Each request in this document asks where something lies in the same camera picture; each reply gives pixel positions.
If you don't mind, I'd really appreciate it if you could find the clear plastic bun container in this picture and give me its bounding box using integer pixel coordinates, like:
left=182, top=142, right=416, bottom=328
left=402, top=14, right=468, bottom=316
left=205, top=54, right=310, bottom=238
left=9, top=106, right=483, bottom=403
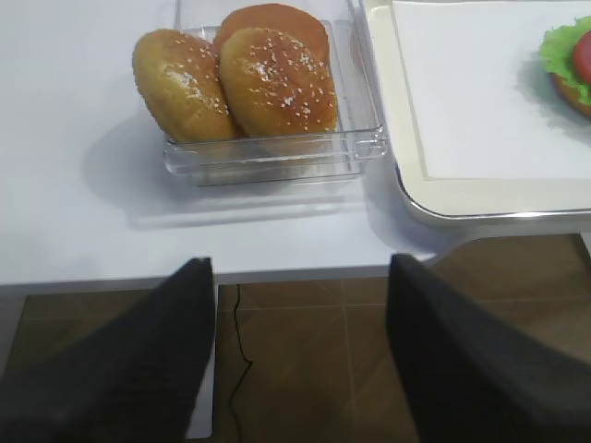
left=163, top=1, right=389, bottom=186

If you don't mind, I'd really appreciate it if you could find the tomato slice on burger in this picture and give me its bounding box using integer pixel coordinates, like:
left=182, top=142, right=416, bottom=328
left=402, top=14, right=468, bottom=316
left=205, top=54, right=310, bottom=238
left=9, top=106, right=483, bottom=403
left=572, top=31, right=591, bottom=84

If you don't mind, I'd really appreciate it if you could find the sesame bun top left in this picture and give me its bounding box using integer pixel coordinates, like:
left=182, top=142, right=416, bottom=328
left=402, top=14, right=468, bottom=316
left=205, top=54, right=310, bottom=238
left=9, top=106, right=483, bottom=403
left=132, top=29, right=243, bottom=143

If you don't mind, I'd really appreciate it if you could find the sesame bun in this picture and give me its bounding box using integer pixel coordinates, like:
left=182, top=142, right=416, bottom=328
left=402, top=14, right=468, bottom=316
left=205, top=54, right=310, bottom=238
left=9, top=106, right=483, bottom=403
left=132, top=29, right=243, bottom=143
left=219, top=28, right=339, bottom=138

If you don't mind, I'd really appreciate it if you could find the thin black cable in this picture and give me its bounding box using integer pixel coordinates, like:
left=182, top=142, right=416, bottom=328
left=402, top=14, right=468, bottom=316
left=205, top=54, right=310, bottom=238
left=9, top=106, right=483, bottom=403
left=228, top=283, right=253, bottom=443

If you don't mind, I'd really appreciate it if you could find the sesame bun top right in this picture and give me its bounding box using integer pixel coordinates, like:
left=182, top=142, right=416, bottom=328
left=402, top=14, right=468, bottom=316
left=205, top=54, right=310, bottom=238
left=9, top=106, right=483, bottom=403
left=219, top=28, right=339, bottom=138

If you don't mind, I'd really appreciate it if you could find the white paper sheet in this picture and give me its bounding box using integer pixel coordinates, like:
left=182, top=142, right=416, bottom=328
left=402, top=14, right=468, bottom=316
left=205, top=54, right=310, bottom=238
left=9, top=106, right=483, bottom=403
left=394, top=1, right=590, bottom=179

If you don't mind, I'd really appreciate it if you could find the plain bun bottom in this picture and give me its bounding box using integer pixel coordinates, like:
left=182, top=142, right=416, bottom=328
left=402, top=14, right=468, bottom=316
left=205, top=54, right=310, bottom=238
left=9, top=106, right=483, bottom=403
left=213, top=4, right=330, bottom=63

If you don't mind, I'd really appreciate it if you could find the white table leg frame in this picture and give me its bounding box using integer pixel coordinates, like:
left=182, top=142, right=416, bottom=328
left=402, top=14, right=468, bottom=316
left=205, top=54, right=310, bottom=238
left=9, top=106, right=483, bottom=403
left=184, top=274, right=221, bottom=440

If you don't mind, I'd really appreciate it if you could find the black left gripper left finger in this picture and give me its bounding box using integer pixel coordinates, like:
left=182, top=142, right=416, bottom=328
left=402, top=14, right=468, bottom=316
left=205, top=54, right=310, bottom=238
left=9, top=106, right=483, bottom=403
left=1, top=258, right=213, bottom=442

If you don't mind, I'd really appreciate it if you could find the bun bottom on tray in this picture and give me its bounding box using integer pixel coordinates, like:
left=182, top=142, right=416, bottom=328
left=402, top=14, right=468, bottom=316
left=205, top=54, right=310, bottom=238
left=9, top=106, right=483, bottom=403
left=550, top=74, right=591, bottom=117

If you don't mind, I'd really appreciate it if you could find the silver metal tray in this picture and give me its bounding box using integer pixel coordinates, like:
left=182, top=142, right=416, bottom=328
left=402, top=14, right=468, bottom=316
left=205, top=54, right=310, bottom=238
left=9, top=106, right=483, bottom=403
left=361, top=1, right=590, bottom=226

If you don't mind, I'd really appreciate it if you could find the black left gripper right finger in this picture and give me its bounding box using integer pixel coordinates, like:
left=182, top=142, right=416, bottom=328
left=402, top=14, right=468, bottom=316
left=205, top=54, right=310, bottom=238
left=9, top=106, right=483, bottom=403
left=385, top=254, right=590, bottom=442

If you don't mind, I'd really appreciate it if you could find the lettuce leaf on burger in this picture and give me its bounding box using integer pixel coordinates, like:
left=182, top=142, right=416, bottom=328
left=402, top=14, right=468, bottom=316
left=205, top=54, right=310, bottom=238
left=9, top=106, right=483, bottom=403
left=539, top=16, right=590, bottom=106

